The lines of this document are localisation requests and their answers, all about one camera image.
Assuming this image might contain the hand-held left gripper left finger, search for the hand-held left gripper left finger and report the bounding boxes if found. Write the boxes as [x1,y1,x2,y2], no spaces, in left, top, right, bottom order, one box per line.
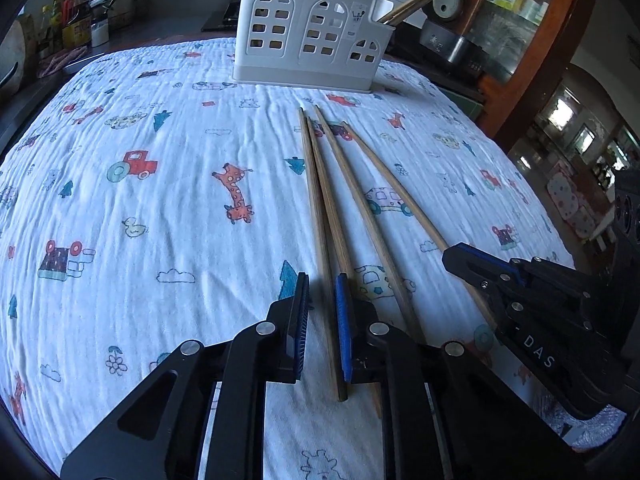
[60,271,313,480]

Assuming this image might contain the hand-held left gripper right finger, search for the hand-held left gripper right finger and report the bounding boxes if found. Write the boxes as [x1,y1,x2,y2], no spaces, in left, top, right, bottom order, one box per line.
[335,273,589,480]

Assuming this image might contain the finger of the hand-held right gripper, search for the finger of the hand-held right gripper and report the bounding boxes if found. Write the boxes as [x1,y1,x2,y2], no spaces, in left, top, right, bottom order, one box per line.
[451,243,593,288]
[442,248,523,308]

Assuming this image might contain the white plastic utensil holder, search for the white plastic utensil holder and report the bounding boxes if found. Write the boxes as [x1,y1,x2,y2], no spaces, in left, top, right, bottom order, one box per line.
[231,0,396,95]

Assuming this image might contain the patterned foam floor mats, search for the patterned foam floor mats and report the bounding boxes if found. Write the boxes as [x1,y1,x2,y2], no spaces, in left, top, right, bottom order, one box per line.
[545,170,613,241]

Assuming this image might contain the white cartoon printed cloth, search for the white cartoon printed cloth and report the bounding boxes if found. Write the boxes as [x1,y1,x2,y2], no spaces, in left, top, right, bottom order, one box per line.
[0,35,576,480]

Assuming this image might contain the black rice cooker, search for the black rice cooker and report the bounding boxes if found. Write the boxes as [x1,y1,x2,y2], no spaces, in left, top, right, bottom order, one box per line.
[419,0,491,78]

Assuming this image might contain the wooden glass door cabinet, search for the wooden glass door cabinet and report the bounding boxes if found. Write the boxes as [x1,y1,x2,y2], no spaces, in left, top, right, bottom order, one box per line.
[460,0,601,141]

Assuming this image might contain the black gas stove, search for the black gas stove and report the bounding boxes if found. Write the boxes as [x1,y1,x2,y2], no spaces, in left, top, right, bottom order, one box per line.
[201,0,241,33]

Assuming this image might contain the pink cloth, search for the pink cloth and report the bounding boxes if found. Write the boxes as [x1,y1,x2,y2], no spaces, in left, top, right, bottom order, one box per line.
[36,46,88,78]

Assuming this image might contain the steel pressure cooker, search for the steel pressure cooker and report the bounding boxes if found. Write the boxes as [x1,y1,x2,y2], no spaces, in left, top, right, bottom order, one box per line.
[90,0,168,31]

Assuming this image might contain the cooking oil bottle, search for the cooking oil bottle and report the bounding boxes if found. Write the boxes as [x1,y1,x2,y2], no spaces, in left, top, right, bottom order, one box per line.
[62,0,94,51]

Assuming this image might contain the green capped bottle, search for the green capped bottle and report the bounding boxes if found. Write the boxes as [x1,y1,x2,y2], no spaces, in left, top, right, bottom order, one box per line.
[39,5,63,57]

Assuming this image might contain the round wooden cutting board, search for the round wooden cutting board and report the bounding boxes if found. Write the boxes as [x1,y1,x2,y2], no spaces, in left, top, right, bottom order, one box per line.
[0,12,27,96]

